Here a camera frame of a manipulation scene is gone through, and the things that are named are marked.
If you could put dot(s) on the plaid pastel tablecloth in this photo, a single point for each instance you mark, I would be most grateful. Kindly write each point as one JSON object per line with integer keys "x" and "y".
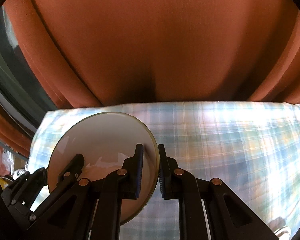
{"x": 254, "y": 147}

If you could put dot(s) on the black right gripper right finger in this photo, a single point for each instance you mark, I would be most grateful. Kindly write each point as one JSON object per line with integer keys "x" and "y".
{"x": 208, "y": 209}

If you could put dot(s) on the orange curtain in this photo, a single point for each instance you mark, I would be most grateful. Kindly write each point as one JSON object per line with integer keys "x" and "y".
{"x": 93, "y": 53}

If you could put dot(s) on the white round plate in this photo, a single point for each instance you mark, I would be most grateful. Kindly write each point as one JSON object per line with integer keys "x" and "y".
{"x": 105, "y": 140}

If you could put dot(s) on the dark glass window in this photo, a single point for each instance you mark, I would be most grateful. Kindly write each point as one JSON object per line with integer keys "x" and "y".
{"x": 21, "y": 95}

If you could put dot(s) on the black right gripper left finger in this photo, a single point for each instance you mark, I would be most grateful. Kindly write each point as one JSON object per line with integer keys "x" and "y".
{"x": 79, "y": 208}

